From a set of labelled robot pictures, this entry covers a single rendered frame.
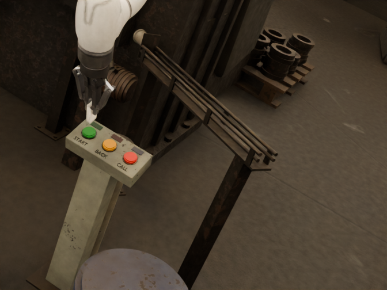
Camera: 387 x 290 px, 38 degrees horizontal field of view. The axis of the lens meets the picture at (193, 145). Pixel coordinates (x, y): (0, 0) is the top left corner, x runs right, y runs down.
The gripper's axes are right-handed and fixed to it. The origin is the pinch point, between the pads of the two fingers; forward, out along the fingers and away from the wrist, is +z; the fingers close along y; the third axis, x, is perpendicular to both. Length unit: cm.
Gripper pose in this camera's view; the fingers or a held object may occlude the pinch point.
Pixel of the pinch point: (91, 111)
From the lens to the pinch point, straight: 162.7
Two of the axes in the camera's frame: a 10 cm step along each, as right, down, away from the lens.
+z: -1.8, 6.3, 7.5
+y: -8.4, -4.9, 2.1
